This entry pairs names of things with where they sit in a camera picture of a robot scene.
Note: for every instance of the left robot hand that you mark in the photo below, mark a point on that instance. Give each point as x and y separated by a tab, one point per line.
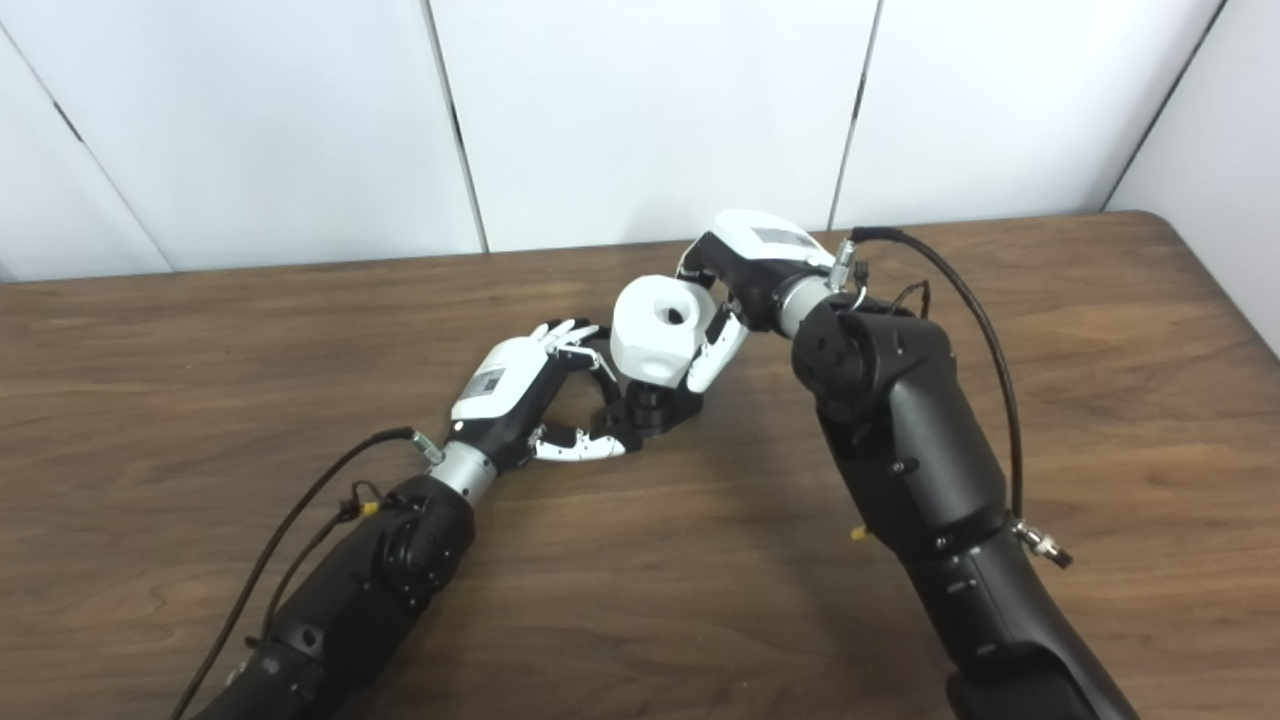
505	395

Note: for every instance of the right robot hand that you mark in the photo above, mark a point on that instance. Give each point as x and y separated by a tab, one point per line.
755	260

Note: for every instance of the round white piece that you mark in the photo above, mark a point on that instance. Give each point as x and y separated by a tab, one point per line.
660	330

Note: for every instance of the black flanged holder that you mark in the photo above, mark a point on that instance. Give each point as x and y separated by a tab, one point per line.
650	410

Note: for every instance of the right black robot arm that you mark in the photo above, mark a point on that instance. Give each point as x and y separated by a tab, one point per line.
920	480

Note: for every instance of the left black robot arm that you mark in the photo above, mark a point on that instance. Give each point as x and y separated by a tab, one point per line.
360	600

